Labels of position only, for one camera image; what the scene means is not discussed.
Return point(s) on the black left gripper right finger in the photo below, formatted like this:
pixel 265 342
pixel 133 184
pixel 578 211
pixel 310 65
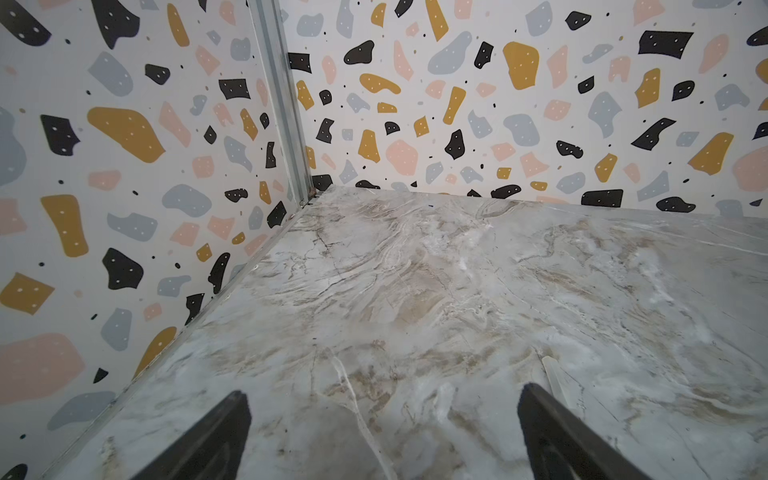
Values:
pixel 561 446

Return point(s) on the aluminium corner post left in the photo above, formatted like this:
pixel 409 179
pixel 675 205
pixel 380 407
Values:
pixel 268 25

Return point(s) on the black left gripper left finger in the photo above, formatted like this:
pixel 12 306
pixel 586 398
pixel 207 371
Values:
pixel 211 449

